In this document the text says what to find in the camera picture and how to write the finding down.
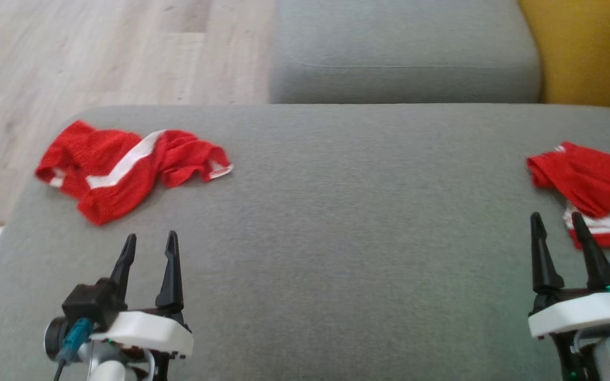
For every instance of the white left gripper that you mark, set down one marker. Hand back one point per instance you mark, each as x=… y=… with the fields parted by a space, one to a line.
x=146 y=330

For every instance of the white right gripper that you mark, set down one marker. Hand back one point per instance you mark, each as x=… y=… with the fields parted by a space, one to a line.
x=580 y=312

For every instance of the red jersey with number print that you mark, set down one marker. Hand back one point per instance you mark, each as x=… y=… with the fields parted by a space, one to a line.
x=591 y=180

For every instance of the red shorts with white stripe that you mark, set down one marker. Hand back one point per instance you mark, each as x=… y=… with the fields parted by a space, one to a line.
x=93 y=148

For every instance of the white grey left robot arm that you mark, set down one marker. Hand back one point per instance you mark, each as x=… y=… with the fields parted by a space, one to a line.
x=109 y=370

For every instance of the large grey sofa seat cushion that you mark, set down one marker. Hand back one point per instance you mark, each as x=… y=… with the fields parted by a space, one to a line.
x=363 y=238

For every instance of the yellow sofa backrest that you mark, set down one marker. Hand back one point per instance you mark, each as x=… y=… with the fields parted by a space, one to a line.
x=591 y=47

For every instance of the small grey sofa seat cushion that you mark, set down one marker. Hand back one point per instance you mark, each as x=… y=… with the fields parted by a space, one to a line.
x=400 y=42

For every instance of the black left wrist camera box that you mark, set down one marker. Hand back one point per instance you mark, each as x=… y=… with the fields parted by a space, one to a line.
x=90 y=304

